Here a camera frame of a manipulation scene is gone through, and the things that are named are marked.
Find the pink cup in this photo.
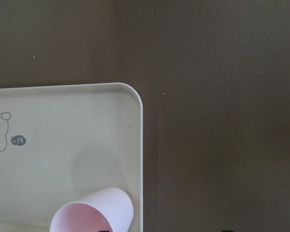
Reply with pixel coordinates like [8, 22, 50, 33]
[49, 187, 134, 232]

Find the beige rabbit tray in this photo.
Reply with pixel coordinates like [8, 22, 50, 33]
[0, 83, 144, 232]

